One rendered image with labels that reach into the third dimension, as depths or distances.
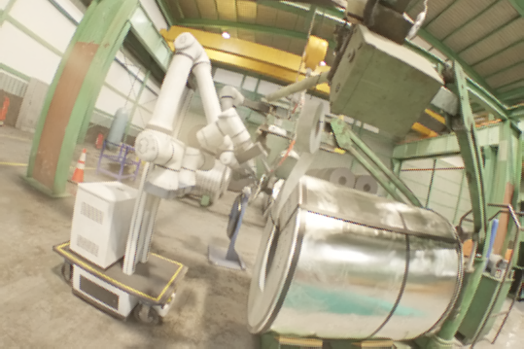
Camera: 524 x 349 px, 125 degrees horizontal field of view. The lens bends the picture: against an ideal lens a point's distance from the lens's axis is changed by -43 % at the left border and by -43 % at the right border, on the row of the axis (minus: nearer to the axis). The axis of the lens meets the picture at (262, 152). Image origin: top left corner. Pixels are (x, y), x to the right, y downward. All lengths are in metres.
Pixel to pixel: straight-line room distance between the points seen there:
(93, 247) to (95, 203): 0.31
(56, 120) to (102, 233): 2.89
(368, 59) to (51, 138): 4.26
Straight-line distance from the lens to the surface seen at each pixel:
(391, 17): 0.60
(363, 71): 0.48
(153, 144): 1.22
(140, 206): 1.63
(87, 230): 1.78
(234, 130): 1.09
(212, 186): 6.42
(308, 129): 0.66
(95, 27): 4.55
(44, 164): 4.43
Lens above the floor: 1.27
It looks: 5 degrees up
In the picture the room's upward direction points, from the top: 17 degrees clockwise
